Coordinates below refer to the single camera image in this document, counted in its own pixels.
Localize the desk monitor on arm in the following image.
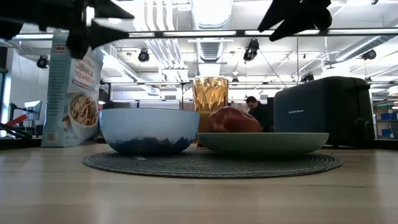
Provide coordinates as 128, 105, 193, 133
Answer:
22, 100, 43, 122

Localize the silver ventilation duct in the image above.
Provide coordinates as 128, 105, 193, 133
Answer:
190, 0, 234, 63

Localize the long silver air duct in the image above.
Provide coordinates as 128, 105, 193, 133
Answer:
335, 34, 398, 63

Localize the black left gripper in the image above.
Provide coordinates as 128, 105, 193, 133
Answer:
66, 0, 136, 60

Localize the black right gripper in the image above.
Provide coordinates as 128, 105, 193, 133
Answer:
257, 0, 333, 43

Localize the black overhead frame bar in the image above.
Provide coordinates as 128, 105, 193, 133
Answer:
12, 29, 398, 39

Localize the amber faceted tumbler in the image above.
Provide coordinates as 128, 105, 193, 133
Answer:
192, 77, 230, 147

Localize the round grey woven placemat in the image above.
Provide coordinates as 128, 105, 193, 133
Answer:
82, 145, 343, 179

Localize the shelf with blue bins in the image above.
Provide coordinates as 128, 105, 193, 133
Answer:
374, 102, 398, 140

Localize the light blue cinnamon cereal box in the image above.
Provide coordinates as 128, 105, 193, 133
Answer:
40, 29, 105, 147

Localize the light blue bowl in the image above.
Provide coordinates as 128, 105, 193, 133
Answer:
99, 108, 201, 156

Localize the reddish brown pastry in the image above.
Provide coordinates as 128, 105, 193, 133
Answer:
207, 106, 263, 134

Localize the pale green plate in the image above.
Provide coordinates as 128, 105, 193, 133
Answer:
197, 132, 330, 156

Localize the red and black desk device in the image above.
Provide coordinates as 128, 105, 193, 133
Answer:
0, 113, 32, 139

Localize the black toaster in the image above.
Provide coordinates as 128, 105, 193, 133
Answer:
273, 76, 376, 147

